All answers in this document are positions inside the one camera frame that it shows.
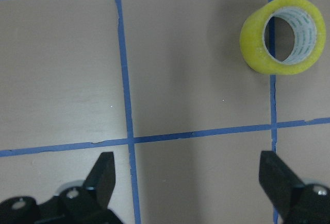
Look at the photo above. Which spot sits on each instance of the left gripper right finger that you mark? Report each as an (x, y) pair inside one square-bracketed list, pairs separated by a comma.
[(294, 200)]

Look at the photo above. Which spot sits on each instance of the yellow clear tape roll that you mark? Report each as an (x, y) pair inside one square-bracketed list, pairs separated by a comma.
[(309, 30)]

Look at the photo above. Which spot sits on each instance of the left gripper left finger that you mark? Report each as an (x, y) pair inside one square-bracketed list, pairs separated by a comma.
[(85, 202)]

